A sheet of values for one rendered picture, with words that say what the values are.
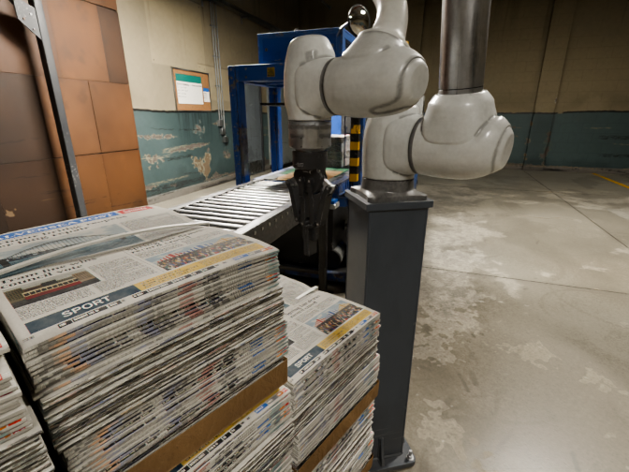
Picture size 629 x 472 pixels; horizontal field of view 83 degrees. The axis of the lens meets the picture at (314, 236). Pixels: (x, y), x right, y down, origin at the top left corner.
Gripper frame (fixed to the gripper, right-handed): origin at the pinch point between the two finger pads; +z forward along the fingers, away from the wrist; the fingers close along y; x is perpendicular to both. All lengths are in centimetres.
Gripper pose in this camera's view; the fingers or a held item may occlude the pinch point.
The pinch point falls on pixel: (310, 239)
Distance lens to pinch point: 81.7
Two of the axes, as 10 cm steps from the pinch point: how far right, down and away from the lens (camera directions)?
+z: 0.0, 9.5, 3.2
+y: 7.8, 2.0, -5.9
